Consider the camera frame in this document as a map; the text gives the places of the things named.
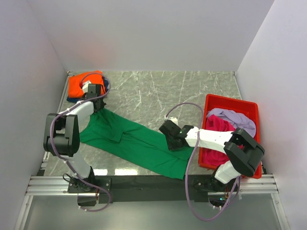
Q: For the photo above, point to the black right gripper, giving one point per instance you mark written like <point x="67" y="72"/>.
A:
<point x="171" y="147"/>

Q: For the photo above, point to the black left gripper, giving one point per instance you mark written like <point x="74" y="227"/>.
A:
<point x="102" y="104"/>

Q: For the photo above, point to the green t shirt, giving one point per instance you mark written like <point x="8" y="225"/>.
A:
<point x="135" y="143"/>

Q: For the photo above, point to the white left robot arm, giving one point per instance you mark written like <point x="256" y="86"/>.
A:
<point x="62" y="133"/>

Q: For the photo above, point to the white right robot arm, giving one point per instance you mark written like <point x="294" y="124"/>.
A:
<point x="243" y="151"/>

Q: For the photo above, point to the folded navy blue t shirt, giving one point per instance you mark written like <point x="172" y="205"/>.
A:
<point x="105" y="83"/>

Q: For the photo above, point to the folded orange t shirt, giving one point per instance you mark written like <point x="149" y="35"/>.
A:
<point x="85" y="75"/>

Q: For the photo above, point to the magenta t shirt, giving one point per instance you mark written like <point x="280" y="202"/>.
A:
<point x="213" y="157"/>

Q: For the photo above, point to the red plastic bin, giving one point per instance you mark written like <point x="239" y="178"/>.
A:
<point x="249" y="109"/>

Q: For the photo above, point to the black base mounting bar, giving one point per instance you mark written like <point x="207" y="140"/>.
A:
<point x="139" y="188"/>

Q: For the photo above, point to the lavender t shirt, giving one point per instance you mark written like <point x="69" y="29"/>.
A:
<point x="237" y="120"/>

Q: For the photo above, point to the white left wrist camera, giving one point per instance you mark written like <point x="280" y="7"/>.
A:
<point x="85" y="86"/>

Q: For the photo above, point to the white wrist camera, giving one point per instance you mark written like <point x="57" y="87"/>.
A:
<point x="85" y="86"/>
<point x="173" y="119"/>

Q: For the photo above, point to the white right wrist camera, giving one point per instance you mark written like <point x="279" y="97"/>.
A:
<point x="173" y="119"/>

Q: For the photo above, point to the aluminium frame rail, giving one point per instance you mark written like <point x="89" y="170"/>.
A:
<point x="39" y="186"/>

